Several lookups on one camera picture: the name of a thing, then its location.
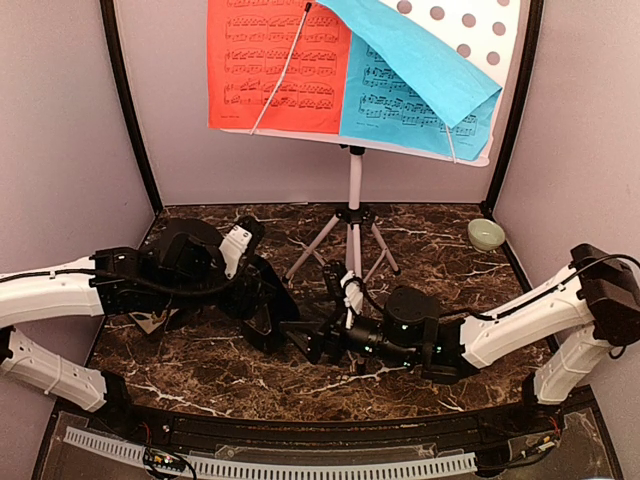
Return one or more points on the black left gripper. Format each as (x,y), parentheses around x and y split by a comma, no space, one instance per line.
(245,302)

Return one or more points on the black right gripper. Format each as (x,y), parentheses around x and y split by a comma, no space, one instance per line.
(318,338)

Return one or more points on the black metronome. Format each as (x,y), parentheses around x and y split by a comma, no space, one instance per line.
(274,307)

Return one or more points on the white folding tripod stand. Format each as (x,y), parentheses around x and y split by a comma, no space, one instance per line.
(352,225)

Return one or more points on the red sheet music page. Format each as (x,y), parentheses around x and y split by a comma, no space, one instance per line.
(276,65)

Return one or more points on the blue sheet music page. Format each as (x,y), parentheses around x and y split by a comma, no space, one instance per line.
(408,88)

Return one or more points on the white perforated music stand desk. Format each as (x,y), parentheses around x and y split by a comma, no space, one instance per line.
(482,32)

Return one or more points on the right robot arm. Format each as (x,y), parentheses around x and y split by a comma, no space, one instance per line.
(595,298)

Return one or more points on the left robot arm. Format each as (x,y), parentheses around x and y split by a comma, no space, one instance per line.
(190,266)

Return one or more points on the floral square ceramic tile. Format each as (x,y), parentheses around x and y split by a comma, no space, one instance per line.
(150,322)

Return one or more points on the pale green ceramic bowl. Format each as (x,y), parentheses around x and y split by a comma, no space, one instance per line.
(485,235)

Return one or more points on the grey slotted cable duct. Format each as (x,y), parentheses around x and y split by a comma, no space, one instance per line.
(160,462)

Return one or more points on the black left frame post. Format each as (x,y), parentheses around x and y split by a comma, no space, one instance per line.
(119,72)

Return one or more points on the black frame post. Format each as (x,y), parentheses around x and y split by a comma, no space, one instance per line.
(119,72)
(532,32)

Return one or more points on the black right frame post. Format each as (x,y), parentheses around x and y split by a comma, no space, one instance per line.
(532,32)

